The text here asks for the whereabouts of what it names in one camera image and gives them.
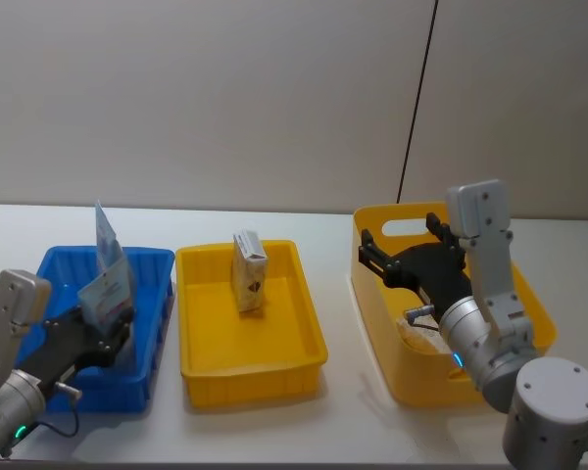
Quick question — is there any left gripper thin dark cable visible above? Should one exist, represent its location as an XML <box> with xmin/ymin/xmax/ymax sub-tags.
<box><xmin>41</xmin><ymin>382</ymin><xmax>83</xmax><ymax>439</ymax></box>

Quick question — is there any white packet with pink print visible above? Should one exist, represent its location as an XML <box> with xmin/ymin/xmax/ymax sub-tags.
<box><xmin>76</xmin><ymin>254</ymin><xmax>134</xmax><ymax>340</ymax></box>

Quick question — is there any beige speckled package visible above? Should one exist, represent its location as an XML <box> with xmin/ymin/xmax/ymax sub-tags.
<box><xmin>396</xmin><ymin>312</ymin><xmax>455</xmax><ymax>355</ymax></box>

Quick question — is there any shallow yellow plastic tray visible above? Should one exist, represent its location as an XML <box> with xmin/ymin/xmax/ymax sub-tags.
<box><xmin>174</xmin><ymin>239</ymin><xmax>330</xmax><ymax>408</ymax></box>

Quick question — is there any blue plastic bin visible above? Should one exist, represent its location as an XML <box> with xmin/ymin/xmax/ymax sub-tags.
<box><xmin>17</xmin><ymin>245</ymin><xmax>176</xmax><ymax>415</ymax></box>

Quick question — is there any thin black vertical strip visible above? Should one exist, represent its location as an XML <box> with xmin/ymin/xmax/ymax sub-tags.
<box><xmin>396</xmin><ymin>0</ymin><xmax>441</xmax><ymax>205</ymax></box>

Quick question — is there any blue and white packet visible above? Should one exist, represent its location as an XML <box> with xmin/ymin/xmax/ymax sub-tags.
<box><xmin>94</xmin><ymin>199</ymin><xmax>124</xmax><ymax>276</ymax></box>

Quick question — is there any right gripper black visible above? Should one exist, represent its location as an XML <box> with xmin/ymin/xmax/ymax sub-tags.
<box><xmin>358</xmin><ymin>211</ymin><xmax>475</xmax><ymax>317</ymax></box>

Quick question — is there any beige drink carton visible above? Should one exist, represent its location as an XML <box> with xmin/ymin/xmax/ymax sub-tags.
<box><xmin>232</xmin><ymin>228</ymin><xmax>269</xmax><ymax>314</ymax></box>

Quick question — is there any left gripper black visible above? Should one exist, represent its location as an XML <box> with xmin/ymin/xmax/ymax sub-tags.
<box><xmin>13</xmin><ymin>305</ymin><xmax>135</xmax><ymax>392</ymax></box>

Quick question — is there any yellow plastic basket with handle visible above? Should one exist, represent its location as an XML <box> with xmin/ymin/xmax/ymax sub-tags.
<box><xmin>350</xmin><ymin>202</ymin><xmax>559</xmax><ymax>407</ymax></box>

